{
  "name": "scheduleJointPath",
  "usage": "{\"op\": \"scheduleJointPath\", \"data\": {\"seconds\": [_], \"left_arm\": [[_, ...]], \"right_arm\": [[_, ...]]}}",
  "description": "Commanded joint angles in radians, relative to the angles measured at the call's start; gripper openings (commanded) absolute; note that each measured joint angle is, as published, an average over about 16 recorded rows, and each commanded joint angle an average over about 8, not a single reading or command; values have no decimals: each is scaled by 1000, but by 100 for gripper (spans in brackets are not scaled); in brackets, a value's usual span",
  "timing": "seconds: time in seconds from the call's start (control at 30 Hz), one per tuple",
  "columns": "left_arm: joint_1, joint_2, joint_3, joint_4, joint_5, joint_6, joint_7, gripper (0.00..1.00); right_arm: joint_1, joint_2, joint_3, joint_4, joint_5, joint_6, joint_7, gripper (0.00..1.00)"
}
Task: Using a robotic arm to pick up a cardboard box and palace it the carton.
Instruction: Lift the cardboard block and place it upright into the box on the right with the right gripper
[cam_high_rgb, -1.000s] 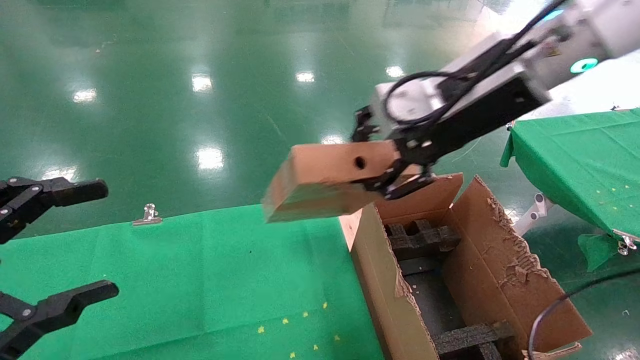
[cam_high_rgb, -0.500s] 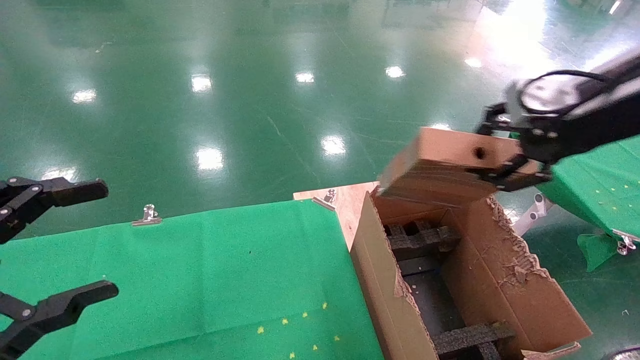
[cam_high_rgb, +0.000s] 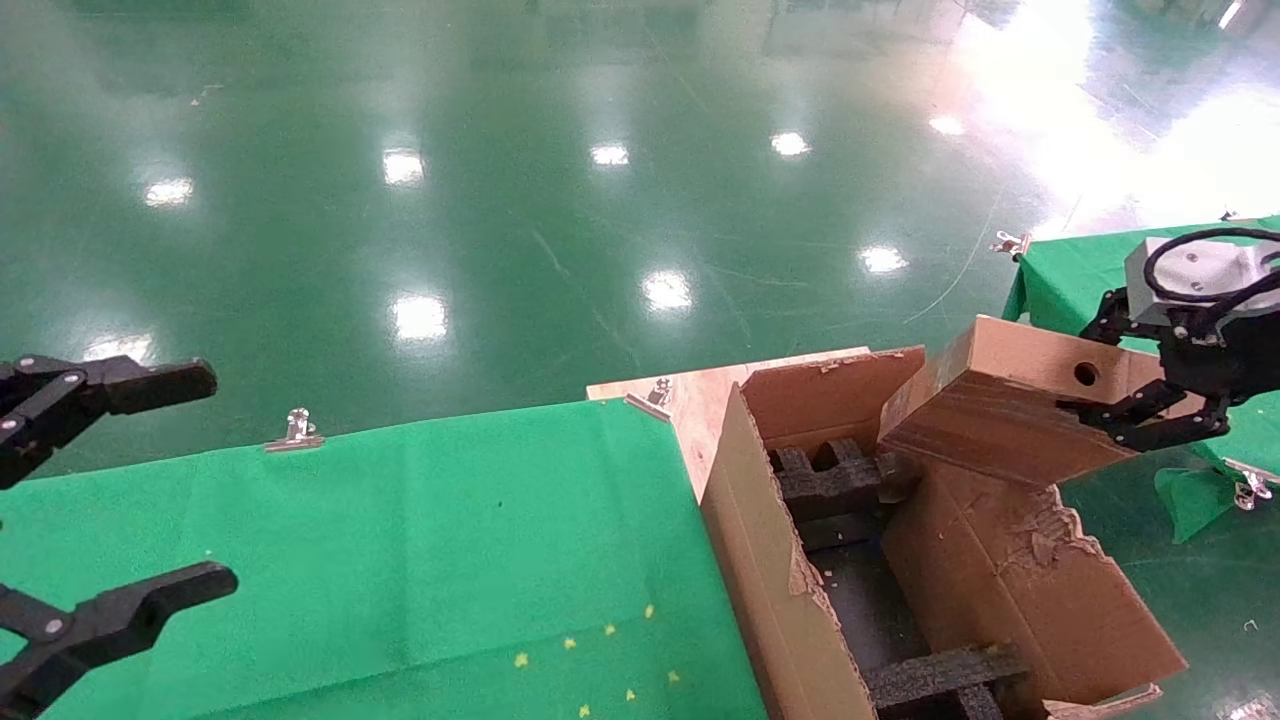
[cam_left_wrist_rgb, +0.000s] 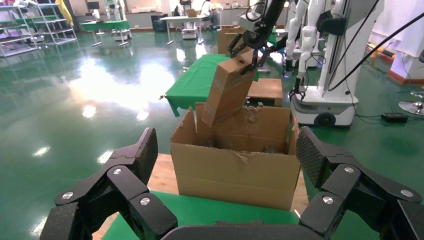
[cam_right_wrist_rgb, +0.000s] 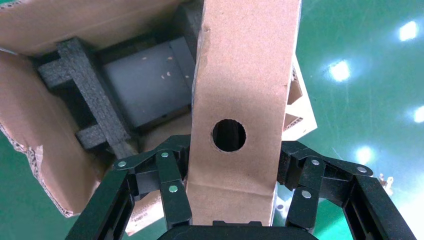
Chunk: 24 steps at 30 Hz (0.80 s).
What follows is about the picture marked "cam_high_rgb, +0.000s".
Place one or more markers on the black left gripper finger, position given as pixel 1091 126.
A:
pixel 120 612
pixel 110 385

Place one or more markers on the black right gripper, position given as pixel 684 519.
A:
pixel 1230 350

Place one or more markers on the small cardboard box with hole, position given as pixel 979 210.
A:
pixel 1000 420

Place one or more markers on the large open cardboard carton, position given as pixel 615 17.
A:
pixel 770 580

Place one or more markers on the green table cloth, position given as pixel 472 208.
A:
pixel 400 560
pixel 1070 280

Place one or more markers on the black foam block insert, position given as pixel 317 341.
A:
pixel 840 480
pixel 940 675

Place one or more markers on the black foam base sheet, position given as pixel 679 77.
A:
pixel 860 590

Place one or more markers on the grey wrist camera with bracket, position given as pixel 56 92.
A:
pixel 1200 270

